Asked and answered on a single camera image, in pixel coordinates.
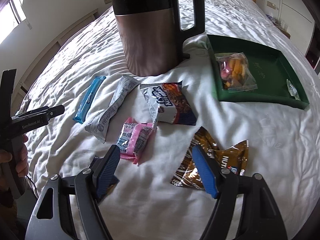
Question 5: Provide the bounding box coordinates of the blue wafer bar wrapper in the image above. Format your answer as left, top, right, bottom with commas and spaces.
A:
73, 76, 106, 124

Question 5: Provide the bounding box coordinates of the brown nutritious snack pack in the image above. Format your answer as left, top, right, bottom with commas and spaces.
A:
170, 127, 249, 190

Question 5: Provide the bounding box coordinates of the white silver snack wrapper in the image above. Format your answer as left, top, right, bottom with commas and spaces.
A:
85, 75, 140, 144

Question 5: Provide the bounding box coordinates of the pink snack packet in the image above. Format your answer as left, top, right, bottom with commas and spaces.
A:
117, 117, 155, 165

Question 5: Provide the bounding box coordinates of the white chocolate cookie pack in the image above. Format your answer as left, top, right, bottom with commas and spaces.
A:
139, 82, 197, 126

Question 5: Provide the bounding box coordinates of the small clear candy packet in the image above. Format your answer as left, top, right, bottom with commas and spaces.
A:
286, 79, 300, 101

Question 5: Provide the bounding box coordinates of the clear bag of dried fruit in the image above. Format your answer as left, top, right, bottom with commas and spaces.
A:
215, 53, 258, 93

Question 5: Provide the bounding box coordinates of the person's left hand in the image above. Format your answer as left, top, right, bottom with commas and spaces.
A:
1, 134, 28, 199

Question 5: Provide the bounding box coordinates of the white bed duvet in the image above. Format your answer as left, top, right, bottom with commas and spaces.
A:
21, 0, 319, 239

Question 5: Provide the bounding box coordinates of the window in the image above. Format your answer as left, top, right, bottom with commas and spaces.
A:
1, 0, 26, 43

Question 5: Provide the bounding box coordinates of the copper and black electric kettle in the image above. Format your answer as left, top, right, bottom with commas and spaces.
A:
111, 0, 205, 77

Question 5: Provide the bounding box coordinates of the green tray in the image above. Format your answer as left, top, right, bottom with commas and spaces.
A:
207, 34, 309, 109

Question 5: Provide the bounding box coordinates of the wooden nightstand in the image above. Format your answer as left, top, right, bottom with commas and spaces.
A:
266, 15, 291, 38

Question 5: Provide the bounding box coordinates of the white sliding wardrobe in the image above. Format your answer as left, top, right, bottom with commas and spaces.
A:
277, 0, 320, 75

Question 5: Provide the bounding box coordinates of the wall socket plate right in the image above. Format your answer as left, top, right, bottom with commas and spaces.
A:
266, 1, 278, 10

